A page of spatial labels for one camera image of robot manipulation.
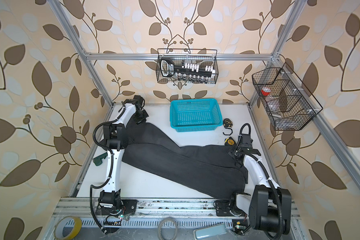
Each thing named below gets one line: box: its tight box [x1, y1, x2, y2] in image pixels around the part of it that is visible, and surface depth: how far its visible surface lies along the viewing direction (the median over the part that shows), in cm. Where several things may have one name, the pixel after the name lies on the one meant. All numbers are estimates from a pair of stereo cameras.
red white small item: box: [261, 87, 271, 96], surface depth 84 cm
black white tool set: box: [160, 57, 216, 82], surface depth 86 cm
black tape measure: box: [223, 118, 233, 129], surface depth 107 cm
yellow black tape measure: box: [224, 136, 237, 146], surface depth 98 cm
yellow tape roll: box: [54, 216, 83, 240], surface depth 69 cm
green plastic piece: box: [92, 152, 108, 166], surface depth 93 cm
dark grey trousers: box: [122, 122, 249, 200], surface depth 90 cm
